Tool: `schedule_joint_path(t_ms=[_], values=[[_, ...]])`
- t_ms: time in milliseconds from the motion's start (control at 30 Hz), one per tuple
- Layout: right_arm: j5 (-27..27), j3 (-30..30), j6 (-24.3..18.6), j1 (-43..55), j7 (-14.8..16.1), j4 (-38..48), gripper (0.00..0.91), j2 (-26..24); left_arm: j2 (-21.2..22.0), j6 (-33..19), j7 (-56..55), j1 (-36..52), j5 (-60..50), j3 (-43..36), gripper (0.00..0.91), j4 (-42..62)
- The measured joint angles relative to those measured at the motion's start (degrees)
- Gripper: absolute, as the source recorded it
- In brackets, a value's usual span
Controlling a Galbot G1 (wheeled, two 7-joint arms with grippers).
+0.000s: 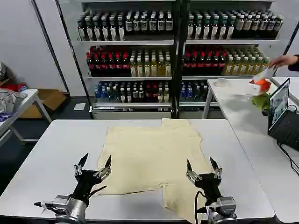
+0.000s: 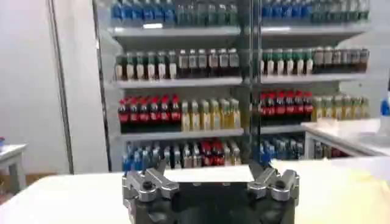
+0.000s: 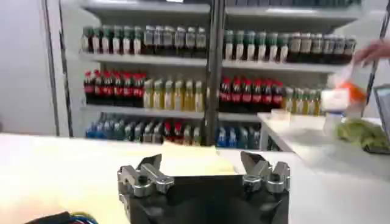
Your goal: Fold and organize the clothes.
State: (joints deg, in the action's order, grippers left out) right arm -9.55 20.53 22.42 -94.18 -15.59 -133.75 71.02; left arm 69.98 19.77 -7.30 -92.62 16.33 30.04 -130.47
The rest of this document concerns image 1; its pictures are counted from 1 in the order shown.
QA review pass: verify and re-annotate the green cloth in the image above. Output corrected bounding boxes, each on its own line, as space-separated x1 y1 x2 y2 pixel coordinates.
251 92 271 111

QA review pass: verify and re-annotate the red fabric item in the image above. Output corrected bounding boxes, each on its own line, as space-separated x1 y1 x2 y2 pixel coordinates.
0 83 27 93

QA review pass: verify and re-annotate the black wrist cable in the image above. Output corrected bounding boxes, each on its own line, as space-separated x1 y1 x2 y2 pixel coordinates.
88 185 107 196
194 190 207 224

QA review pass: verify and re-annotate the orange white snack bag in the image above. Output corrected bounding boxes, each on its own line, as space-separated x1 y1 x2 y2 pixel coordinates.
249 67 274 96

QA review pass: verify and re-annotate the white tape roll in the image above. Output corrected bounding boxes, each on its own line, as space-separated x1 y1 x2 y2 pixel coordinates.
216 78 230 88

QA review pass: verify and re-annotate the grey cloth bundle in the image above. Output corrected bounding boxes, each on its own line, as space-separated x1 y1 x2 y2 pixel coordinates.
0 90 28 115

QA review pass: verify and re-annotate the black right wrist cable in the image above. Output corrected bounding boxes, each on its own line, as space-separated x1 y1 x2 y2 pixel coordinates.
194 190 207 224

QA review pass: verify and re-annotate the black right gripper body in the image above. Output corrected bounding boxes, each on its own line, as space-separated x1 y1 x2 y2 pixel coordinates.
194 173 222 199

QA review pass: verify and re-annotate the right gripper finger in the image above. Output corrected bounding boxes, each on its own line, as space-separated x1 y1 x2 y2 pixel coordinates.
186 159 203 185
209 156 223 180

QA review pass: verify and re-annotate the white side table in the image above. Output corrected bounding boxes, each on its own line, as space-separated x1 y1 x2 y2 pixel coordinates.
202 77 299 224

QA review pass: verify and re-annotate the cardboard box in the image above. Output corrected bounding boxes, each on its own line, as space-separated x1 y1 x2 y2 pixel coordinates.
18 89 67 119

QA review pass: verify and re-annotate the black laptop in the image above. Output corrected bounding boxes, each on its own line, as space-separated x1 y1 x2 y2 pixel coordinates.
267 78 299 151

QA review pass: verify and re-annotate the black laptop cable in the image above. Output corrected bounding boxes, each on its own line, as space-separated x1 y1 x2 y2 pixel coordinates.
277 139 299 176

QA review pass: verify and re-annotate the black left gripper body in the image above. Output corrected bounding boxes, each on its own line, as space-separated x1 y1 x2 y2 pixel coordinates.
71 169 105 203

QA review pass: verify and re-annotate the cream shirt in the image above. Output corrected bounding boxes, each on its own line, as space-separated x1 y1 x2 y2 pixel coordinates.
97 118 217 224

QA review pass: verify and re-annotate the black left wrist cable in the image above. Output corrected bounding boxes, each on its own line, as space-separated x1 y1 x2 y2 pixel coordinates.
88 185 107 196

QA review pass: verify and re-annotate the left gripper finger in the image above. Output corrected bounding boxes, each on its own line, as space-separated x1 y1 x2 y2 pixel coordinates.
73 153 89 175
93 154 112 180

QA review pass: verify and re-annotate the shelf with bottles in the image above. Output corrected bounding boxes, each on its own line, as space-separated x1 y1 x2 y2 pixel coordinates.
56 0 180 119
179 0 289 117

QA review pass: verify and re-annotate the grey cluttered table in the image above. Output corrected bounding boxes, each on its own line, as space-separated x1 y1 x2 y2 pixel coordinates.
0 89 52 148

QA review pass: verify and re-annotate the person's hand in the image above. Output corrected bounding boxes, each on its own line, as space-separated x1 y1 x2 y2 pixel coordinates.
268 55 292 69

